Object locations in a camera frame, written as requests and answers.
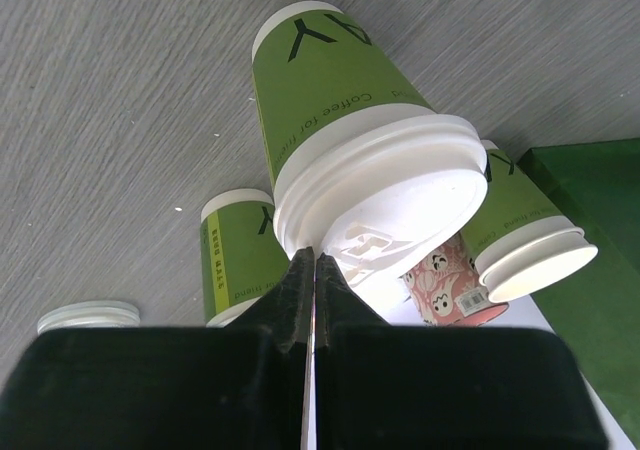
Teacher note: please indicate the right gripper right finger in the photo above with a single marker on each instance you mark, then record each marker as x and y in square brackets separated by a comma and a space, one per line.
[380, 386]

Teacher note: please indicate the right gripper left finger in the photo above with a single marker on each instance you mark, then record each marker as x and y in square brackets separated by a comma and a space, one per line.
[241, 386]

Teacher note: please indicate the green paper cup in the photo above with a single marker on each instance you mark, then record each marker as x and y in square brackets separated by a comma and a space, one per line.
[240, 257]
[313, 65]

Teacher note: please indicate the green paper cups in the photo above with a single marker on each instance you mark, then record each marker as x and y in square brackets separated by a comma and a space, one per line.
[519, 240]

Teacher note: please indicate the white plastic cup lid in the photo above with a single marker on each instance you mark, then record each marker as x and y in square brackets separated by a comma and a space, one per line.
[380, 201]

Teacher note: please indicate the pink floral mug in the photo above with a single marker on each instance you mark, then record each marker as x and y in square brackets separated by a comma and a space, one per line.
[445, 288]

